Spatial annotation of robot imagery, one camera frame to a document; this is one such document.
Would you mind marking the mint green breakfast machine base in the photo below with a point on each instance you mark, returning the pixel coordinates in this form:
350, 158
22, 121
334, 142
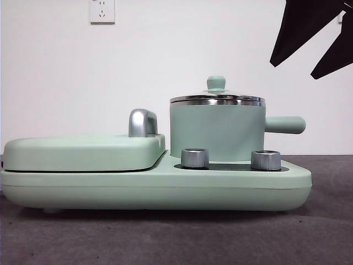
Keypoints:
248, 187

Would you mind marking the glass lid with green knob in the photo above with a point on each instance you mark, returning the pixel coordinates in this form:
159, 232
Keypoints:
216, 82

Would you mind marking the silver control knob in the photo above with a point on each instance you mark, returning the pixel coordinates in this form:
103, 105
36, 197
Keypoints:
265, 160
194, 158

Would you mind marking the mint green hinged griddle cover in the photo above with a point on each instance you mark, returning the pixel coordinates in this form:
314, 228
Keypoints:
82, 151

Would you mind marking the white wall socket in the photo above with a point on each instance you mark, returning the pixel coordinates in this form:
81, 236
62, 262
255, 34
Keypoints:
102, 12

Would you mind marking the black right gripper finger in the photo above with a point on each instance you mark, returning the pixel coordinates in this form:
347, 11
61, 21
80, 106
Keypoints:
303, 25
339, 55

